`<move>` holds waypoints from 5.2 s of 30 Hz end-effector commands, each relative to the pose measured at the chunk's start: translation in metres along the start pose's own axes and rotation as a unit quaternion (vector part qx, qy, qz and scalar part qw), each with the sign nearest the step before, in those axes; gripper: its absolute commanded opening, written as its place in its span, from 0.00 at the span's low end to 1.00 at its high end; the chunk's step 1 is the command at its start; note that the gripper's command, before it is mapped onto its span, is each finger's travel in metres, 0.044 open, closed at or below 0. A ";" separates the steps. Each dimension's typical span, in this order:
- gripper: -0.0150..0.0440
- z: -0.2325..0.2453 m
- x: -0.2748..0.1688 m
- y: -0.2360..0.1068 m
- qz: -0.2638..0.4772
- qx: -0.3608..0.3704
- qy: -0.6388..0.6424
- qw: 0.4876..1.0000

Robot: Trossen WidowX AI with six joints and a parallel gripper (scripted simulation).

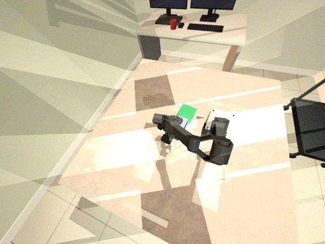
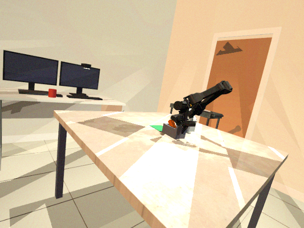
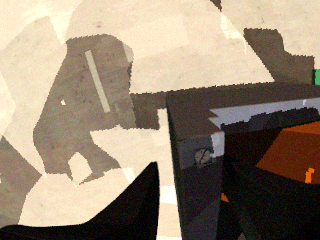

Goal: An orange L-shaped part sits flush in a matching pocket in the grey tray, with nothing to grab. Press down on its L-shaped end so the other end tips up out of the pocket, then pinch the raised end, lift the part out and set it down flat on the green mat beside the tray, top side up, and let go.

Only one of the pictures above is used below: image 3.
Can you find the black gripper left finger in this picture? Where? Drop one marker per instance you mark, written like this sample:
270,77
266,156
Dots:
133,215

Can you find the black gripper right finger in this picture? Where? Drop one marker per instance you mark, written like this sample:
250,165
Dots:
270,206

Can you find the orange l-shaped part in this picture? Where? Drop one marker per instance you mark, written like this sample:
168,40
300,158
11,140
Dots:
292,151

